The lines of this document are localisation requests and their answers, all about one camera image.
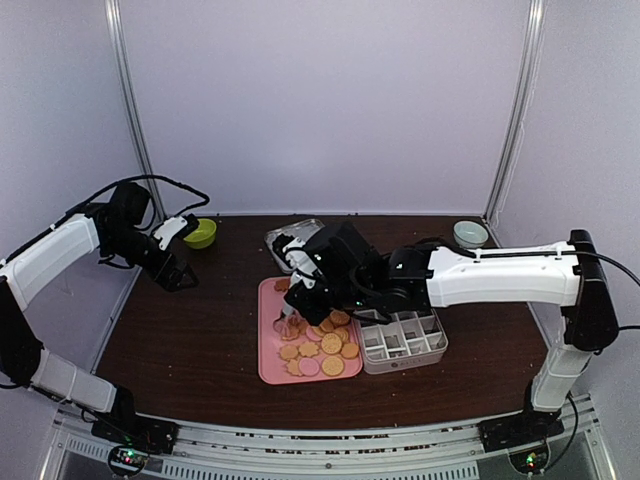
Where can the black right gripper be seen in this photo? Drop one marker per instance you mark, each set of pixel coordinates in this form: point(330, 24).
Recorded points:
point(296, 299)

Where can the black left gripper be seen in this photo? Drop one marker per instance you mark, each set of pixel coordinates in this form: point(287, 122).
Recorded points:
point(168, 282)

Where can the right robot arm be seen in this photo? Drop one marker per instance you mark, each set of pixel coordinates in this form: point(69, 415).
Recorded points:
point(337, 269)

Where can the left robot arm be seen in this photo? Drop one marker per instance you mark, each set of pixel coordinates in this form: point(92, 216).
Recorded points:
point(109, 222)

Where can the brown leaf cookie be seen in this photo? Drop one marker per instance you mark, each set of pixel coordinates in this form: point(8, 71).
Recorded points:
point(282, 285)

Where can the green plastic bowl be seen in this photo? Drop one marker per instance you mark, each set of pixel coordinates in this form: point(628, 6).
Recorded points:
point(203, 236)

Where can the pink plastic tray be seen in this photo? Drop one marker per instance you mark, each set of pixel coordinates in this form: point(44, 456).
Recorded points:
point(278, 360)

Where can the pink sandwich cookie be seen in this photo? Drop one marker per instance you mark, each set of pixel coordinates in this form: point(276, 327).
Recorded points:
point(309, 367)

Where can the round dotted biscuit bottom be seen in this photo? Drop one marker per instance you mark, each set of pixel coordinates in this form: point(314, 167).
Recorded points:
point(332, 366)

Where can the silver divided cookie tin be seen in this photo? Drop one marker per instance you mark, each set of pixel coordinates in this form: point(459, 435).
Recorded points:
point(412, 339)

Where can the celadon ceramic bowl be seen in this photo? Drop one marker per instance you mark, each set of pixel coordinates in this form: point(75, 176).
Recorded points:
point(470, 235)

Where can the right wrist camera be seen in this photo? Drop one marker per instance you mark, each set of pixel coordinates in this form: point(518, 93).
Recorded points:
point(280, 247)

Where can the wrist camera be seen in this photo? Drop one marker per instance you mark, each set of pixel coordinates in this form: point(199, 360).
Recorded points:
point(280, 247)
point(174, 227)

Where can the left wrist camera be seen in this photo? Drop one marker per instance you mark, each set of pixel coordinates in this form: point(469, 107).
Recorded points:
point(174, 227)

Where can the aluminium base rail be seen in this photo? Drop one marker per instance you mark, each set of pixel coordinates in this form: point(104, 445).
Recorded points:
point(451, 450)

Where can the left metal frame post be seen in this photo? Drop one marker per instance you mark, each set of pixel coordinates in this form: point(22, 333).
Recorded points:
point(116, 32)

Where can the metal frame post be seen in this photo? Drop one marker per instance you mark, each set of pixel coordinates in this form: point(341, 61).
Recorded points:
point(523, 95)
point(116, 32)

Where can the right metal frame post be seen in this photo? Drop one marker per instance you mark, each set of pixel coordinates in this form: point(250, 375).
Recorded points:
point(523, 95)

